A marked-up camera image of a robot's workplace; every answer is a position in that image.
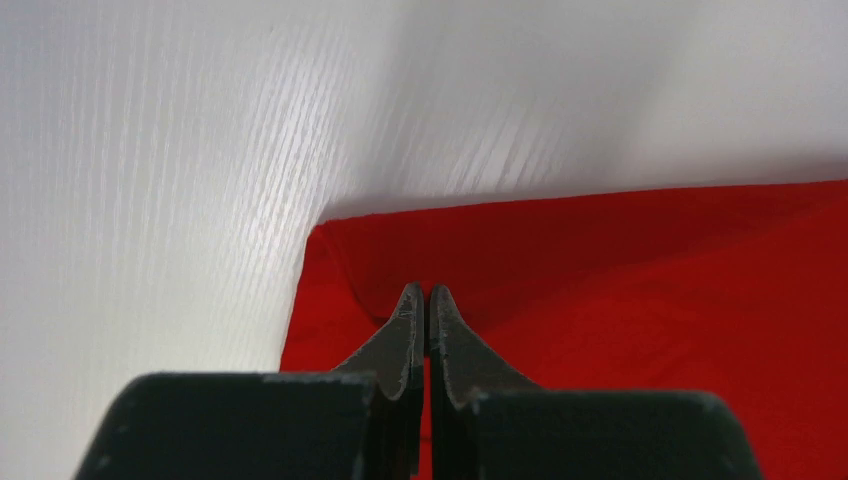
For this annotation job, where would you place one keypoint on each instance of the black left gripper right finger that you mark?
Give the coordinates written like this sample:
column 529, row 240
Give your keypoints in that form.
column 490, row 421

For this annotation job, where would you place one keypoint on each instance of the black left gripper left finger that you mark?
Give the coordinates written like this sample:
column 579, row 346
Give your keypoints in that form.
column 359, row 420

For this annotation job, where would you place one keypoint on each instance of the red t-shirt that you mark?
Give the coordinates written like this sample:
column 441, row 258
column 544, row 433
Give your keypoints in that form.
column 741, row 291

